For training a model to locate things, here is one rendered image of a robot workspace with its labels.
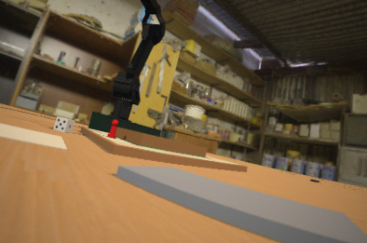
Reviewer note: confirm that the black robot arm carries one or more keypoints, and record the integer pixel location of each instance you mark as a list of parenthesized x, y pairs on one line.
[(127, 84)]

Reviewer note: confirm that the red pawn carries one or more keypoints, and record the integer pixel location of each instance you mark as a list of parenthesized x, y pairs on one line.
[(112, 132)]

